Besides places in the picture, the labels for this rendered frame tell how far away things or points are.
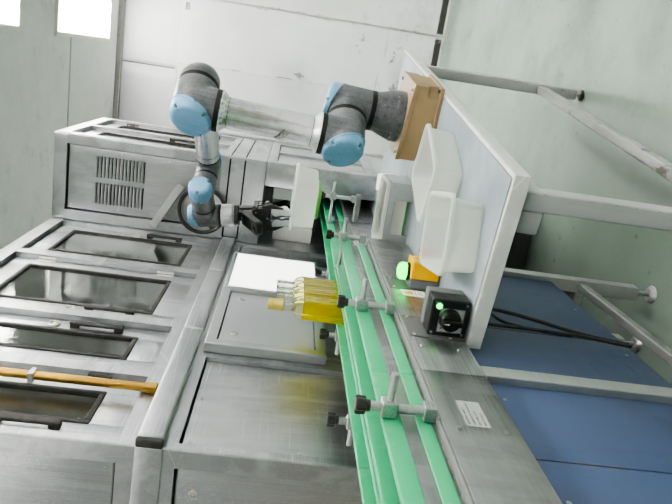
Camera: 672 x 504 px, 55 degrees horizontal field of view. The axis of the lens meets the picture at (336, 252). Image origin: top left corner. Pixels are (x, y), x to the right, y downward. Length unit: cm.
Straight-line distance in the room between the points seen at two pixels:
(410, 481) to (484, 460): 12
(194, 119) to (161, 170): 114
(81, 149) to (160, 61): 323
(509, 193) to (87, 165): 211
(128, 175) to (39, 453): 168
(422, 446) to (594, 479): 25
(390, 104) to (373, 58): 367
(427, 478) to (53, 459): 85
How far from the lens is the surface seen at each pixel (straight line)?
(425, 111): 190
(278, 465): 144
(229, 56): 559
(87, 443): 147
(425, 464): 97
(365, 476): 121
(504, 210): 127
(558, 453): 110
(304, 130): 181
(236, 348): 183
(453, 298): 135
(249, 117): 181
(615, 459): 114
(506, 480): 95
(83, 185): 302
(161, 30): 614
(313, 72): 556
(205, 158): 214
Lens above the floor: 117
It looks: 5 degrees down
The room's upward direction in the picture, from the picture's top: 82 degrees counter-clockwise
